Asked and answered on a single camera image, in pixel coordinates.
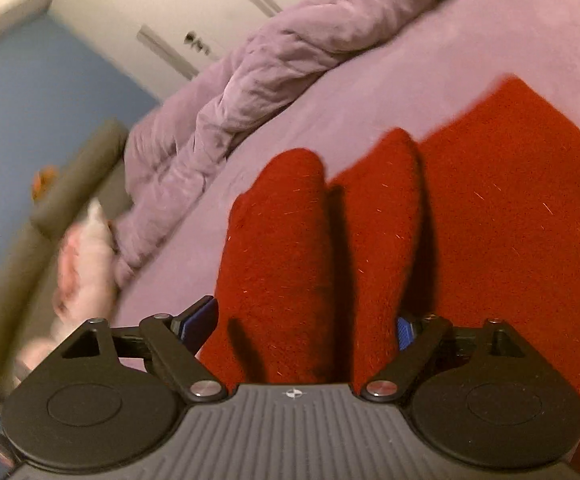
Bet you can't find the red knit coat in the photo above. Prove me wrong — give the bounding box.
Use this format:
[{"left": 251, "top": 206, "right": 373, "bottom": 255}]
[{"left": 196, "top": 75, "right": 580, "bottom": 476}]

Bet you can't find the white wardrobe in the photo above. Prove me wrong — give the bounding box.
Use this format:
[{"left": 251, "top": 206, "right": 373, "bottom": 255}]
[{"left": 50, "top": 0, "right": 300, "bottom": 100}]

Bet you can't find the pink plush toy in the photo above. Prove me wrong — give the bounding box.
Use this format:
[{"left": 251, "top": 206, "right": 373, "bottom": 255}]
[{"left": 13, "top": 198, "right": 116, "bottom": 384}]

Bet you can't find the orange plush toy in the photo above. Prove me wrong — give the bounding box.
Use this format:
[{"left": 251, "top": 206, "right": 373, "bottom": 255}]
[{"left": 31, "top": 165, "right": 59, "bottom": 203}]

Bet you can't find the olive green headboard cushion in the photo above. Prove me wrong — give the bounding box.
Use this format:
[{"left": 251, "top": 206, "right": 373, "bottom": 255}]
[{"left": 0, "top": 119, "right": 132, "bottom": 402}]

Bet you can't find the purple crumpled duvet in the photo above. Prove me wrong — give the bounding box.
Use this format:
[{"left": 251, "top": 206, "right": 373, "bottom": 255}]
[{"left": 113, "top": 0, "right": 439, "bottom": 287}]

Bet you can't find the purple bed sheet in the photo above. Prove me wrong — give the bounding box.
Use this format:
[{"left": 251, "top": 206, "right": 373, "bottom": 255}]
[{"left": 109, "top": 0, "right": 580, "bottom": 376}]

